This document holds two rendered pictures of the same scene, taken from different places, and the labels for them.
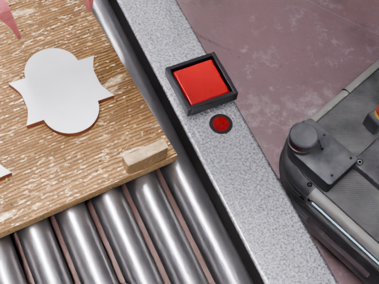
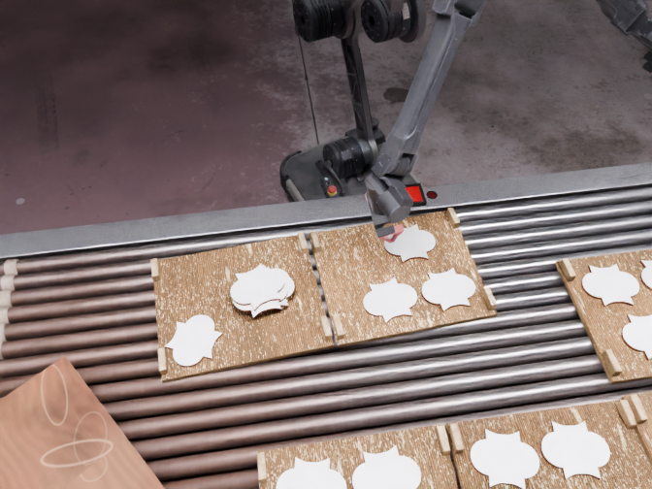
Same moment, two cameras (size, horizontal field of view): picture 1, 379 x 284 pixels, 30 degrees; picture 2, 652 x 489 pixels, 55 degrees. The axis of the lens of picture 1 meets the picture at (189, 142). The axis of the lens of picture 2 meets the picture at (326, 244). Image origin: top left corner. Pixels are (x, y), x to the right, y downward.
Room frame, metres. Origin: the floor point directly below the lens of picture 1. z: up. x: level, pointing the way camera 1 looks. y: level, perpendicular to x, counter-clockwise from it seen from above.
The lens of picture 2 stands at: (0.31, 1.21, 2.26)
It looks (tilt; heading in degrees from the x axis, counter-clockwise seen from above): 52 degrees down; 293
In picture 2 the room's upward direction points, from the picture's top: 1 degrees clockwise
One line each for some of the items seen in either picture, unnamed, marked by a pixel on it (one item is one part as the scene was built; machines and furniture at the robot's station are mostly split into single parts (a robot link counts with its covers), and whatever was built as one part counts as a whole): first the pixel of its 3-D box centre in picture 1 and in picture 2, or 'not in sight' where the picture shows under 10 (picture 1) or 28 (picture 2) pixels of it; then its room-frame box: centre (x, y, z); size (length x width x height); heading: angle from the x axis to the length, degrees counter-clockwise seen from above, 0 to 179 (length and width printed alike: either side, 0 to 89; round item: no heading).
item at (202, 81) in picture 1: (201, 84); (410, 195); (0.56, 0.00, 0.92); 0.06 x 0.06 x 0.01; 32
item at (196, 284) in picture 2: not in sight; (239, 302); (0.84, 0.52, 0.93); 0.41 x 0.35 x 0.02; 37
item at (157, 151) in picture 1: (145, 156); (453, 217); (0.42, 0.05, 0.95); 0.06 x 0.02 x 0.03; 126
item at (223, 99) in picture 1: (201, 83); (410, 195); (0.56, 0.00, 0.92); 0.08 x 0.08 x 0.02; 32
